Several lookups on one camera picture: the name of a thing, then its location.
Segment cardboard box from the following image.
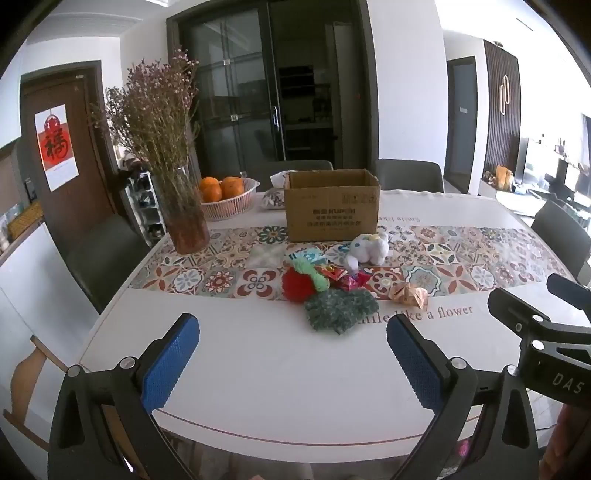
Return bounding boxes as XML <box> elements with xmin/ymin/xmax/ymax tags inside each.
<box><xmin>283</xmin><ymin>169</ymin><xmax>382</xmax><ymax>243</ymax></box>

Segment glass vase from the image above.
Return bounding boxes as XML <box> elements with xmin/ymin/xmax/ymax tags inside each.
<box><xmin>152</xmin><ymin>164</ymin><xmax>211</xmax><ymax>254</ymax></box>

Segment pink snack packet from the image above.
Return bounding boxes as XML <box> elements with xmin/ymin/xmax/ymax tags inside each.
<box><xmin>336</xmin><ymin>272</ymin><xmax>371</xmax><ymax>292</ymax></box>

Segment white plush toy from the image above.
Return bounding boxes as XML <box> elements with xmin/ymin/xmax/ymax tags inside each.
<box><xmin>344</xmin><ymin>231</ymin><xmax>391</xmax><ymax>271</ymax></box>

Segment wooden chair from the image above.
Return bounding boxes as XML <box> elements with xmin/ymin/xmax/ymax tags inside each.
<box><xmin>2</xmin><ymin>335</ymin><xmax>70</xmax><ymax>455</ymax></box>

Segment brown wooden door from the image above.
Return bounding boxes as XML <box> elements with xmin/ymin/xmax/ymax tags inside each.
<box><xmin>21</xmin><ymin>62</ymin><xmax>116</xmax><ymax>259</ymax></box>

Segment dried flower bouquet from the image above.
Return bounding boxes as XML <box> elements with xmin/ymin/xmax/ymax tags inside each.
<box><xmin>90</xmin><ymin>58</ymin><xmax>201</xmax><ymax>185</ymax></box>

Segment wicker basket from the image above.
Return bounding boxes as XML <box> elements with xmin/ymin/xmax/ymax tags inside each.
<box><xmin>7</xmin><ymin>203</ymin><xmax>44</xmax><ymax>241</ymax></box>

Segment grey dining chair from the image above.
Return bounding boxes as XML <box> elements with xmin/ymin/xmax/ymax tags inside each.
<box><xmin>67</xmin><ymin>215</ymin><xmax>151</xmax><ymax>315</ymax></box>
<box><xmin>374</xmin><ymin>159</ymin><xmax>445</xmax><ymax>193</ymax></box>
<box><xmin>249</xmin><ymin>160</ymin><xmax>334</xmax><ymax>192</ymax></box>
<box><xmin>531</xmin><ymin>199</ymin><xmax>591</xmax><ymax>280</ymax></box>

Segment shoe rack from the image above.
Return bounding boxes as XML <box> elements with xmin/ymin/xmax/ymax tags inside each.
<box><xmin>117</xmin><ymin>161</ymin><xmax>167</xmax><ymax>247</ymax></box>

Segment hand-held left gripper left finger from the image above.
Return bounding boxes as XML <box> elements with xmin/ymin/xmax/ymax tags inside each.
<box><xmin>47</xmin><ymin>313</ymin><xmax>201</xmax><ymax>480</ymax></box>

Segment dark slatted wall panel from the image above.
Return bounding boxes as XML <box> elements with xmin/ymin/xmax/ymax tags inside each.
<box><xmin>482</xmin><ymin>39</ymin><xmax>522</xmax><ymax>181</ymax></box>

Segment red and white door poster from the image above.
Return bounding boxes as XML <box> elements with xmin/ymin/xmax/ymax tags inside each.
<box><xmin>34</xmin><ymin>104</ymin><xmax>80</xmax><ymax>192</ymax></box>

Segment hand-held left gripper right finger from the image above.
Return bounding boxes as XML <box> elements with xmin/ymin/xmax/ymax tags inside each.
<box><xmin>386</xmin><ymin>314</ymin><xmax>541</xmax><ymax>480</ymax></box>

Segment tile patterned white tablecloth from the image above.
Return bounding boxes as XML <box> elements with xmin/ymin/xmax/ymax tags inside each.
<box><xmin>78</xmin><ymin>187</ymin><xmax>583</xmax><ymax>437</ymax></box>

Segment dark glass sliding doors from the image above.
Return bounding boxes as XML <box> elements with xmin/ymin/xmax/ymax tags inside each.
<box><xmin>167</xmin><ymin>0</ymin><xmax>379</xmax><ymax>190</ymax></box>

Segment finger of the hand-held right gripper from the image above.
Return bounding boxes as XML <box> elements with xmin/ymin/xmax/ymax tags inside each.
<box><xmin>547</xmin><ymin>273</ymin><xmax>591</xmax><ymax>311</ymax></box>
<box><xmin>488</xmin><ymin>288</ymin><xmax>591</xmax><ymax>348</ymax></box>

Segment small teal box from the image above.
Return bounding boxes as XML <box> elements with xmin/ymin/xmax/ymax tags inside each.
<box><xmin>286</xmin><ymin>248</ymin><xmax>326</xmax><ymax>266</ymax></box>

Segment person's right forearm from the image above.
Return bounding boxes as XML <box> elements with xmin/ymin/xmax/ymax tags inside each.
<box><xmin>540</xmin><ymin>401</ymin><xmax>591</xmax><ymax>480</ymax></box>

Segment light green plush toy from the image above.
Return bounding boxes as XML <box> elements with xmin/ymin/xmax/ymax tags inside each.
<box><xmin>295</xmin><ymin>257</ymin><xmax>331</xmax><ymax>292</ymax></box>

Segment red plush toy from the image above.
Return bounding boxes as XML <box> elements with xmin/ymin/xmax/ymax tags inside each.
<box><xmin>281</xmin><ymin>267</ymin><xmax>319</xmax><ymax>303</ymax></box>

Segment white low cabinet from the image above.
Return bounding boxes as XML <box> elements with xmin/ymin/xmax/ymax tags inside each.
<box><xmin>478</xmin><ymin>178</ymin><xmax>532</xmax><ymax>214</ymax></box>

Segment dark green knit cloth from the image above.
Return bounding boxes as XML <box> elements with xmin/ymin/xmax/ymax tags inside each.
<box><xmin>304</xmin><ymin>290</ymin><xmax>380</xmax><ymax>334</ymax></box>

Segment white fruit basket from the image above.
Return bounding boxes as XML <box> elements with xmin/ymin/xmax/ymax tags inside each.
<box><xmin>198</xmin><ymin>178</ymin><xmax>260</xmax><ymax>221</ymax></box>

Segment dark interior door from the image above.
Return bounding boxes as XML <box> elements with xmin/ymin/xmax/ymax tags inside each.
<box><xmin>445</xmin><ymin>56</ymin><xmax>478</xmax><ymax>195</ymax></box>

